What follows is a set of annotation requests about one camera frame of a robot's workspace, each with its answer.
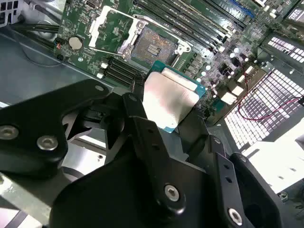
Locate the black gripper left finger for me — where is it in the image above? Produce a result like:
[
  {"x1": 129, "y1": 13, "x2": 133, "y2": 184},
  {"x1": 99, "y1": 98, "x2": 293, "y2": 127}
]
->
[{"x1": 0, "y1": 79, "x2": 187, "y2": 215}]

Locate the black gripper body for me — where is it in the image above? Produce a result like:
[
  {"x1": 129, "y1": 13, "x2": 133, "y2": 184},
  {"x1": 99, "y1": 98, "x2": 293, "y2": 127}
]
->
[{"x1": 48, "y1": 147, "x2": 224, "y2": 228}]

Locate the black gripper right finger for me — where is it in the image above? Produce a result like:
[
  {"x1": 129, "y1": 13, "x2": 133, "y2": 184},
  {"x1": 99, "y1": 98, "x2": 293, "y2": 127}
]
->
[{"x1": 177, "y1": 115, "x2": 285, "y2": 228}]

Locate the metal socket cover frame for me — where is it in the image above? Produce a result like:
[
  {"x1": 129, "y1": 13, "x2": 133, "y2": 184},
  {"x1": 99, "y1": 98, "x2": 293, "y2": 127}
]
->
[{"x1": 88, "y1": 5, "x2": 147, "y2": 59}]

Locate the silver topped CPU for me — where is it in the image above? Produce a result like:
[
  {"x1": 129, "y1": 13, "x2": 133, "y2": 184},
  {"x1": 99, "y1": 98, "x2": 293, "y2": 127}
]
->
[{"x1": 142, "y1": 60, "x2": 206, "y2": 135}]

